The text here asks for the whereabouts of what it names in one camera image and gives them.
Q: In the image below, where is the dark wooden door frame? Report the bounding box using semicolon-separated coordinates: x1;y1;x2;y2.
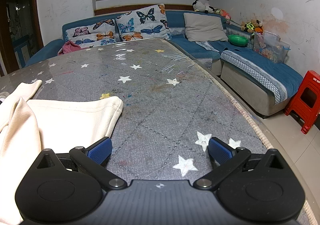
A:
0;0;44;78

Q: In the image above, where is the beige pillow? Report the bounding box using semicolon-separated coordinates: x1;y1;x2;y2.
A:
183;12;228;42

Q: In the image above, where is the grey star-patterned table cover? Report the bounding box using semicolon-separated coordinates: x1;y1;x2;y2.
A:
0;38;277;183

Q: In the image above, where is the black and white plush toy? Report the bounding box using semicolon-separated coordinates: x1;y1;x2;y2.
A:
192;0;218;14

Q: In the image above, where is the clear plastic toy box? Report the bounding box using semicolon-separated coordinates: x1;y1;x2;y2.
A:
252;31;290;63

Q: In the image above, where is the large butterfly print pillow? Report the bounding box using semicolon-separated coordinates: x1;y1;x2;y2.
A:
115;3;173;42

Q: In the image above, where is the small butterfly print pillow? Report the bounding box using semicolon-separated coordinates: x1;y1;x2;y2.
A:
65;19;117;49

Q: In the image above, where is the pink cloth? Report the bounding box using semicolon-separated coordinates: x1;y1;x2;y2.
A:
58;40;85;56

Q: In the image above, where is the red plastic stool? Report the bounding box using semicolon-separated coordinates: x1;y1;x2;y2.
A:
284;70;320;135

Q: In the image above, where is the green bowl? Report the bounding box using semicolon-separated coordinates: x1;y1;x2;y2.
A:
228;34;249;46

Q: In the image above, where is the blue corner sofa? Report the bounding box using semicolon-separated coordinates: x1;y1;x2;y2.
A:
25;10;304;117

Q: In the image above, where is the pink plush toy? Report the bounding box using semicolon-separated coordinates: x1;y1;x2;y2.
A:
217;9;232;21

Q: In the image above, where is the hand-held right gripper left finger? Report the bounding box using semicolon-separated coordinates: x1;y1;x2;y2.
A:
36;137;127;190

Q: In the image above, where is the brown plush bear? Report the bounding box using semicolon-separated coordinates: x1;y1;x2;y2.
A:
240;19;264;35

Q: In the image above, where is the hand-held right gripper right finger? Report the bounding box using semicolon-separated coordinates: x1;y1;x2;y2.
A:
193;137;285;190

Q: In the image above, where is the blue patterned sofa cover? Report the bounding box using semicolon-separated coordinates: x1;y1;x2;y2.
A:
195;40;304;105

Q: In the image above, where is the cream garment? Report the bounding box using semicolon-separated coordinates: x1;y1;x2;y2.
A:
0;79;124;225

